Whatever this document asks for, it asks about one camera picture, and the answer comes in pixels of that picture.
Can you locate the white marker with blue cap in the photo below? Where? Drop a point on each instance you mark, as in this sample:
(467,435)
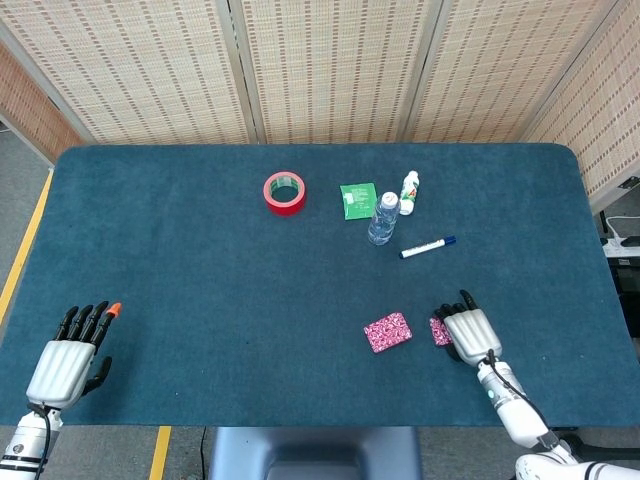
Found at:
(425,247)

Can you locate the green flat packet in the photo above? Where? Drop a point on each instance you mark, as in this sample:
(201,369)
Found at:
(356,200)

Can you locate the small white drink bottle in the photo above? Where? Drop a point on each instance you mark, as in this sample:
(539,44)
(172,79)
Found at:
(409,192)

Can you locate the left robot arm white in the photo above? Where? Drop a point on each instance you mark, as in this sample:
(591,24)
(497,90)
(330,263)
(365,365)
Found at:
(25,440)

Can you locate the red tape roll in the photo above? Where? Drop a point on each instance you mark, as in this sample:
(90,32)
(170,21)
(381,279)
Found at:
(285,210)

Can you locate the bamboo folding screen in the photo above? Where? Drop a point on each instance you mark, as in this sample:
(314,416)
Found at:
(325,75)

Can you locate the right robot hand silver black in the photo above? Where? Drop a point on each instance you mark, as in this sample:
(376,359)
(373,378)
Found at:
(470,332)

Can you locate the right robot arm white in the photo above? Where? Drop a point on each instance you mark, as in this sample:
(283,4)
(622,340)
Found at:
(515,415)

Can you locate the pink white patterned rectangular pad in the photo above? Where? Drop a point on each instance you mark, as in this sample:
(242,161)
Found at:
(439,332)
(387,332)

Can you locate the white power strip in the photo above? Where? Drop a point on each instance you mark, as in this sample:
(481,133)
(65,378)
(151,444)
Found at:
(622,245)

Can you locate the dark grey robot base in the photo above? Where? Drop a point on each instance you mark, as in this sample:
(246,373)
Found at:
(315,450)

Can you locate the clear plastic water bottle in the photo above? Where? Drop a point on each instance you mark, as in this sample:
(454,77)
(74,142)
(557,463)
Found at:
(384,220)

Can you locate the blue felt table cover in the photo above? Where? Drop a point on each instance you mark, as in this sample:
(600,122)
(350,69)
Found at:
(200,300)

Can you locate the left robot hand, orange fingertip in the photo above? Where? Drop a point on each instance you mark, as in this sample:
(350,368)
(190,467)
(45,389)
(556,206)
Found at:
(62,370)

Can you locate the black equipment case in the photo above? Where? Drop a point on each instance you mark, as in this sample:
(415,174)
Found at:
(627,277)

